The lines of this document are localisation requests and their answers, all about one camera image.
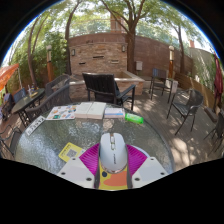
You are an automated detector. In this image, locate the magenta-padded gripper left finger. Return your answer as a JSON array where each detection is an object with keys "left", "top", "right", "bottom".
[{"left": 56, "top": 143, "right": 102, "bottom": 190}]

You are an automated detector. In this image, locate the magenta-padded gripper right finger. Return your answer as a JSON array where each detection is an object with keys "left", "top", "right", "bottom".
[{"left": 125, "top": 143, "right": 169, "bottom": 190}]

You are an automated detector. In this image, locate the white computer mouse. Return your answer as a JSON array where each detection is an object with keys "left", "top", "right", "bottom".
[{"left": 99, "top": 132, "right": 129, "bottom": 174}]

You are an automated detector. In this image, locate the yellow duck mouse pad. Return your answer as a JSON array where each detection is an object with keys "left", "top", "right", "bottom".
[{"left": 97, "top": 145, "right": 152, "bottom": 192}]

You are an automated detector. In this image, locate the yellow code card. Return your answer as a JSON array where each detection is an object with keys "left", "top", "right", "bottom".
[{"left": 58, "top": 142, "right": 86, "bottom": 163}]

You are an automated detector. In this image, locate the small green bottle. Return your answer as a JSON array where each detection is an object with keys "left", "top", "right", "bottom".
[{"left": 124, "top": 112, "right": 145, "bottom": 125}]

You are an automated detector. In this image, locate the colourful printed menu sheet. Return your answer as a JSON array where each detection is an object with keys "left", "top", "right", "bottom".
[{"left": 45, "top": 104, "right": 78, "bottom": 121}]

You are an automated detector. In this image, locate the open white book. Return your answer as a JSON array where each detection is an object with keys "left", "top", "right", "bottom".
[{"left": 74, "top": 101, "right": 108, "bottom": 120}]

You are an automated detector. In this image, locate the small white packet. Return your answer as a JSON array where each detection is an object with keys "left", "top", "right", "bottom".
[{"left": 103, "top": 107, "right": 126, "bottom": 120}]

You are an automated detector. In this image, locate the dark wicker chair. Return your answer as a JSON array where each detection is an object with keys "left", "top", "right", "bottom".
[
  {"left": 24, "top": 83, "right": 73, "bottom": 123},
  {"left": 44, "top": 73, "right": 72, "bottom": 98}
]

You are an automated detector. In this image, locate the dark glass-top side table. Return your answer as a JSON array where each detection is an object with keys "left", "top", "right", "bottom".
[{"left": 11, "top": 87, "right": 46, "bottom": 128}]

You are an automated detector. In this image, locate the black slatted wooden chair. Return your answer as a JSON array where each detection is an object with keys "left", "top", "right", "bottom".
[{"left": 81, "top": 72, "right": 137, "bottom": 111}]

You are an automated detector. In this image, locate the closed red parasol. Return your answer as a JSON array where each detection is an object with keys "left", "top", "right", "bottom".
[{"left": 213, "top": 53, "right": 224, "bottom": 114}]

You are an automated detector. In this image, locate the orange parasol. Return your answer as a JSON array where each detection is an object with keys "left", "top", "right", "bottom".
[{"left": 0, "top": 63, "right": 20, "bottom": 91}]

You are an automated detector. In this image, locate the grey wall utility box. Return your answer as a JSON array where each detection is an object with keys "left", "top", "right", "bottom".
[{"left": 135, "top": 60, "right": 144, "bottom": 72}]

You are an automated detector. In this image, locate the wooden lamp post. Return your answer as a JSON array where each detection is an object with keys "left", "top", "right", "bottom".
[
  {"left": 168, "top": 45, "right": 176, "bottom": 79},
  {"left": 45, "top": 44, "right": 54, "bottom": 83}
]

